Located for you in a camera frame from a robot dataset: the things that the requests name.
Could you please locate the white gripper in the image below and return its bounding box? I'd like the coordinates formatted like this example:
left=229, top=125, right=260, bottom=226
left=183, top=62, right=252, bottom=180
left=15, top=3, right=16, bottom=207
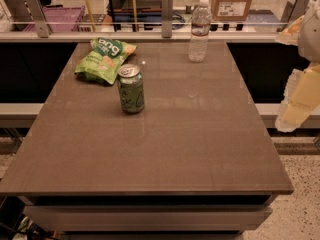
left=275, top=0, right=320, bottom=132

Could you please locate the clear plastic water bottle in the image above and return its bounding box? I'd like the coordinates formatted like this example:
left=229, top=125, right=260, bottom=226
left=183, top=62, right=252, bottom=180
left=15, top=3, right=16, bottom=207
left=188, top=0, right=212, bottom=62

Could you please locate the cardboard box with label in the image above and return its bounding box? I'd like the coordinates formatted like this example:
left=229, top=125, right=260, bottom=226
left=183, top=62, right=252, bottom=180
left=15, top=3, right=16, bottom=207
left=211, top=0, right=252, bottom=21

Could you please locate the brown table with drawers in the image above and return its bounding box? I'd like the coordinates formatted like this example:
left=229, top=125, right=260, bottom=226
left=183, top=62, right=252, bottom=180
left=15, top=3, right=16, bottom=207
left=0, top=41, right=293, bottom=232

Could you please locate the black metal cart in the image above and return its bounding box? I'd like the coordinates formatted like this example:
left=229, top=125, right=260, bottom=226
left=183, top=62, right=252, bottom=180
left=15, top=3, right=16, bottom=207
left=105, top=0, right=188, bottom=32

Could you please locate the green soda can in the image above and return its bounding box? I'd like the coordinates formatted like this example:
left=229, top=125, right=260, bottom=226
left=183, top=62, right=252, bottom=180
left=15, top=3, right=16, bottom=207
left=117, top=64, right=144, bottom=114

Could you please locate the green snack chip bag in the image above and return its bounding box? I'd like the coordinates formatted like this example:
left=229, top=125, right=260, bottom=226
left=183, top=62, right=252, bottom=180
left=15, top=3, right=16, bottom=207
left=74, top=37, right=137, bottom=85

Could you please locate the purple plastic crate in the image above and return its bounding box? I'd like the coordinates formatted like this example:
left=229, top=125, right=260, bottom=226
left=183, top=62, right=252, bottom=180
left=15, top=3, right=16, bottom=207
left=23, top=5, right=86, bottom=33

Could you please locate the grey metal railing post right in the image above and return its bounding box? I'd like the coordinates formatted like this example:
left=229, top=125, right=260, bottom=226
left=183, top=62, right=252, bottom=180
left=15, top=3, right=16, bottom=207
left=281, top=0, right=317, bottom=29

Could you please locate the grey metal railing post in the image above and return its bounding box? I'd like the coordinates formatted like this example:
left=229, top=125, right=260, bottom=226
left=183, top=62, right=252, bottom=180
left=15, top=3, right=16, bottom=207
left=25, top=0, right=51, bottom=38
left=281, top=0, right=317, bottom=29
left=161, top=0, right=173, bottom=38

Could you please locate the grey metal railing post middle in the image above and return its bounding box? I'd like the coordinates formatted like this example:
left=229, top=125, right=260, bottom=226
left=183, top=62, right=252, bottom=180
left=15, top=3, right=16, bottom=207
left=161, top=0, right=173, bottom=38

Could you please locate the yellow broom handle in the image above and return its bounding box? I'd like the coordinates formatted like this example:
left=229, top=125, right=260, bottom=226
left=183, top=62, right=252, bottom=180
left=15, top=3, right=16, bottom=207
left=85, top=0, right=96, bottom=32

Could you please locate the grey metal railing post left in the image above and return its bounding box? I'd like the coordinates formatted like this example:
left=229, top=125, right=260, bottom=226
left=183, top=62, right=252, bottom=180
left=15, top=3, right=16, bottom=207
left=25, top=0, right=51, bottom=38

